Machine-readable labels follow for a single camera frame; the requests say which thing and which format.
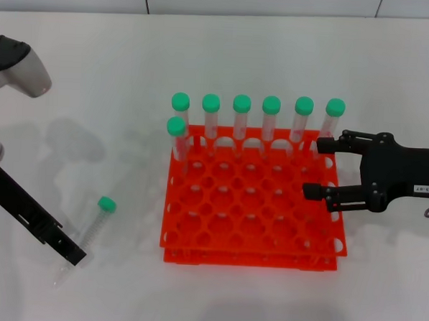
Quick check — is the orange plastic test tube rack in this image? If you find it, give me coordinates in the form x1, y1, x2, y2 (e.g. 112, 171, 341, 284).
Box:
157, 121, 356, 273

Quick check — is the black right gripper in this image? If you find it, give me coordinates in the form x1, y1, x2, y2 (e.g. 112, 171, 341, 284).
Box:
300, 127, 429, 218

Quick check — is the green capped clear test tube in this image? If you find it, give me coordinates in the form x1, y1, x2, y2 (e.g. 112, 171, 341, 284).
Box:
289, 96, 315, 145
168, 91, 193, 149
164, 116, 193, 178
52, 192, 119, 292
260, 95, 282, 143
318, 97, 347, 143
199, 93, 222, 158
231, 93, 253, 141

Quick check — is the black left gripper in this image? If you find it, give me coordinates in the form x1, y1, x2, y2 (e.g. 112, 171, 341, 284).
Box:
0, 166, 91, 268

